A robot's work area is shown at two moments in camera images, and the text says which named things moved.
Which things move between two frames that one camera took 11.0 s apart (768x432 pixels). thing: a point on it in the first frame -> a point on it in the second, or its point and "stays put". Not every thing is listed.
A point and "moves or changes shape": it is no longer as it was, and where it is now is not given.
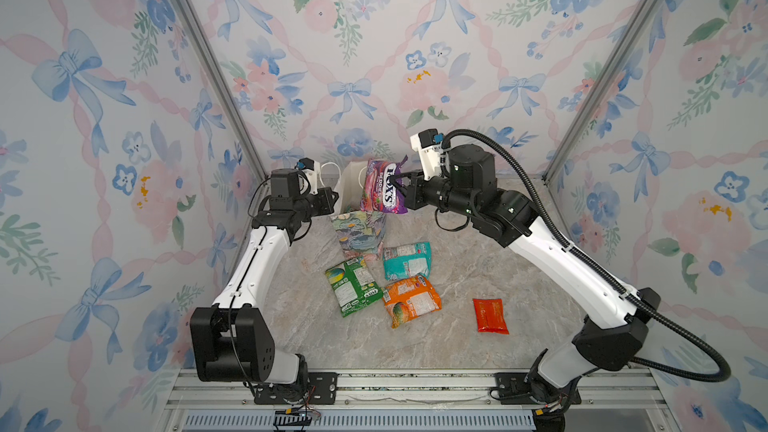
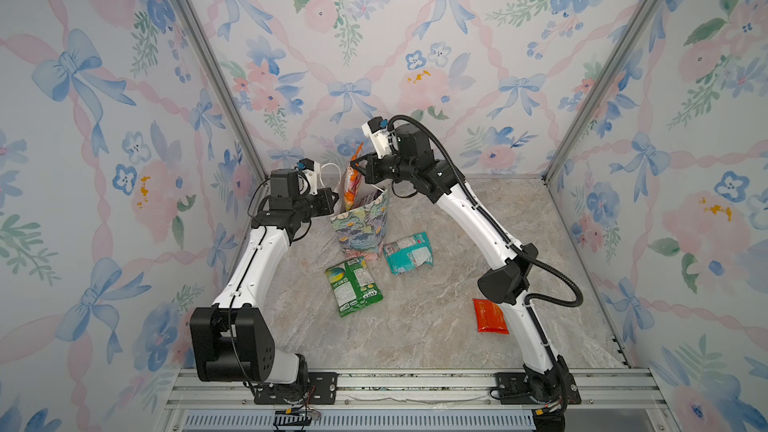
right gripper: (414, 196) -> (372, 168)
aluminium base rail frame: (425, 400) stays put
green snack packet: (353, 286) stays put
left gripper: (327, 204) stays put
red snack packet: (490, 314) stays put
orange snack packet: (409, 299) -> (354, 181)
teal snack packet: (407, 261) moves or changes shape
